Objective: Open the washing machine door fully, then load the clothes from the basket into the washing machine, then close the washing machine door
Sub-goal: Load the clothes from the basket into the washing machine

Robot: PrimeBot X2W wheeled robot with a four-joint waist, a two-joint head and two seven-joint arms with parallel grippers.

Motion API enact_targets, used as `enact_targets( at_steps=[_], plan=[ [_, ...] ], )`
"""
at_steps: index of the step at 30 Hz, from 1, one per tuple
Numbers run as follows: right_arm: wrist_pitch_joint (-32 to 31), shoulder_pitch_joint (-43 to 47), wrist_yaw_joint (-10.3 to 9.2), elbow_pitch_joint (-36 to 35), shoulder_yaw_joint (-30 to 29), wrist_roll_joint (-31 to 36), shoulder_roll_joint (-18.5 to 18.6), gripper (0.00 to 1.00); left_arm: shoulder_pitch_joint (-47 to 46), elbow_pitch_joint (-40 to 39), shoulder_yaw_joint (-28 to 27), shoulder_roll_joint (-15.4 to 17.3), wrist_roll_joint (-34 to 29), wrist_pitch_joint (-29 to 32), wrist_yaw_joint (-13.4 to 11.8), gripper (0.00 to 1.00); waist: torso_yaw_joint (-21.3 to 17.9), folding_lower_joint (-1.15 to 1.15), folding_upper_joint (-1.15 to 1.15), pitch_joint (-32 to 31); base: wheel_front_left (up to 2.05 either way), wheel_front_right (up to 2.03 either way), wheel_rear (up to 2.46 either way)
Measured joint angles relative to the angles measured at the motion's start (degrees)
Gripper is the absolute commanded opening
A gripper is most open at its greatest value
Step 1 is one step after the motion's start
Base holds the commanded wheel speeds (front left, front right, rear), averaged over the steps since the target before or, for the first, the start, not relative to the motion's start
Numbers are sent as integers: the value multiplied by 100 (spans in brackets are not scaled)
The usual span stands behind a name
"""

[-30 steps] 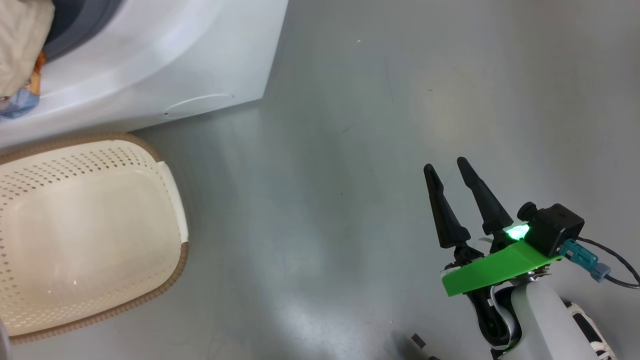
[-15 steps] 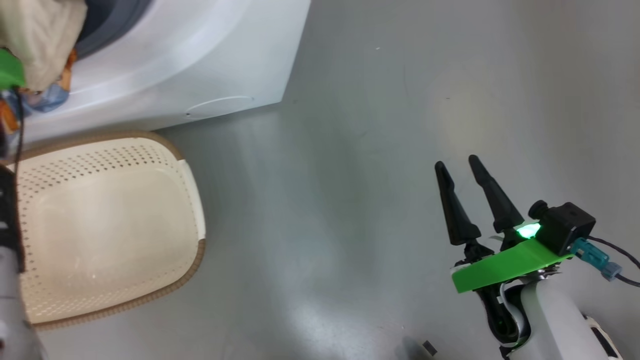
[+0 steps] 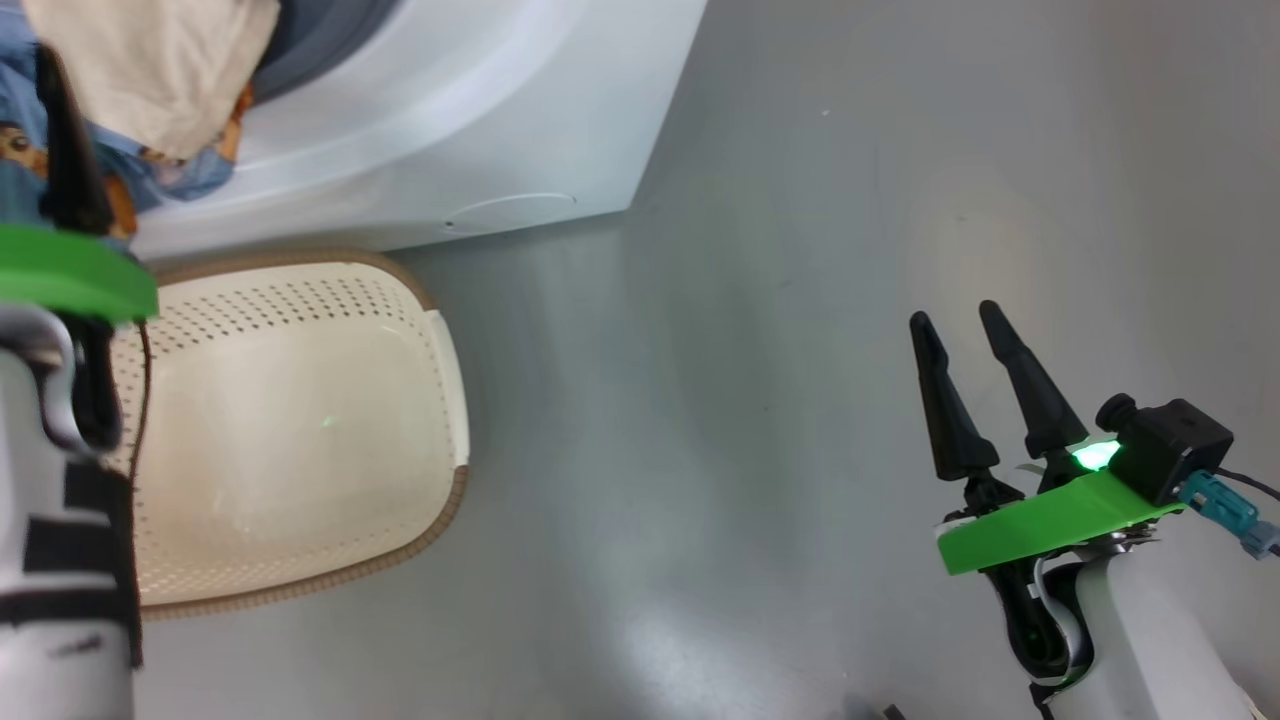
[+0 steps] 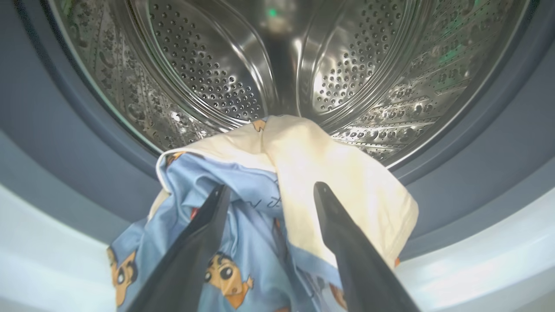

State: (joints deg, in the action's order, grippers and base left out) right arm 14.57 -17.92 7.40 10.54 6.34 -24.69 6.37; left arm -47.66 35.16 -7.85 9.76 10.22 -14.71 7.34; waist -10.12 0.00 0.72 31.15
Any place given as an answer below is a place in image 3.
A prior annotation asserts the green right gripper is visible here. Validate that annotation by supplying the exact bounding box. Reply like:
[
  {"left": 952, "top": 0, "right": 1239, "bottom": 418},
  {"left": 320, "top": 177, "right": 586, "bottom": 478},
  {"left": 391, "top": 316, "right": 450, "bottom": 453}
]
[{"left": 909, "top": 300, "right": 1187, "bottom": 692}]

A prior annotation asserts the round white filter cover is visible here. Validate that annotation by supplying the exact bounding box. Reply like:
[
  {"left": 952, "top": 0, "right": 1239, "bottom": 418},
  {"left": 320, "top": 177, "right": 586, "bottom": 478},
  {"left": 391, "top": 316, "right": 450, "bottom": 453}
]
[{"left": 442, "top": 192, "right": 580, "bottom": 237}]

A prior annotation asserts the white front-load washing machine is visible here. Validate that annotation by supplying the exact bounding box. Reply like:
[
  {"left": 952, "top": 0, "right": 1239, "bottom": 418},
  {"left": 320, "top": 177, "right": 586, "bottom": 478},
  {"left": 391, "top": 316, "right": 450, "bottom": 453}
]
[{"left": 130, "top": 0, "right": 710, "bottom": 263}]

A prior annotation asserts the cream perforated laundry basket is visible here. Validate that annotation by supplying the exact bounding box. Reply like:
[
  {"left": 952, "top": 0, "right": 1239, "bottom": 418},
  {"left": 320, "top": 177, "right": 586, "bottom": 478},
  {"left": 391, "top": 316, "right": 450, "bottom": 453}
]
[{"left": 105, "top": 248, "right": 472, "bottom": 622}]

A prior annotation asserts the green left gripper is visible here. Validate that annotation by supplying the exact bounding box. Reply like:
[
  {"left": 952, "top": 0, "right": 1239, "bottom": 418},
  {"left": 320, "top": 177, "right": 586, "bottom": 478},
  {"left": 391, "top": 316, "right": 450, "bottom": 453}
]
[{"left": 0, "top": 45, "right": 160, "bottom": 453}]

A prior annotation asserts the grey rubber door gasket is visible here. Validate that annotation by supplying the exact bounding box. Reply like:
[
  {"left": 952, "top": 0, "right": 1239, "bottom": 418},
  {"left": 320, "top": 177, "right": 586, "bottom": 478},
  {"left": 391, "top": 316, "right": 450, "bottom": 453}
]
[{"left": 248, "top": 0, "right": 403, "bottom": 103}]

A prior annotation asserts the teal right camera connector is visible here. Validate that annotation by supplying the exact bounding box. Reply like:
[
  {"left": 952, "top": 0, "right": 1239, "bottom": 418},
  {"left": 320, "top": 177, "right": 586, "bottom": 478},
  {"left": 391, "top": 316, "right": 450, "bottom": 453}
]
[{"left": 1179, "top": 470, "right": 1280, "bottom": 560}]

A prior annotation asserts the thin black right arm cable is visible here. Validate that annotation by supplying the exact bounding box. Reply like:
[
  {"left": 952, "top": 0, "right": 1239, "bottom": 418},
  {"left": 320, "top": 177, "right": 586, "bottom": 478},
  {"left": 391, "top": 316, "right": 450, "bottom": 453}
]
[{"left": 1214, "top": 467, "right": 1280, "bottom": 503}]

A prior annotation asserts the cream dog print garment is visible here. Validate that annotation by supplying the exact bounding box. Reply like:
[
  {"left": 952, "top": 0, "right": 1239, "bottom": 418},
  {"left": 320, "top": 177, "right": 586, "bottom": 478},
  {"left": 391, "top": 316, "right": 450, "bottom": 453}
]
[{"left": 0, "top": 0, "right": 283, "bottom": 243}]

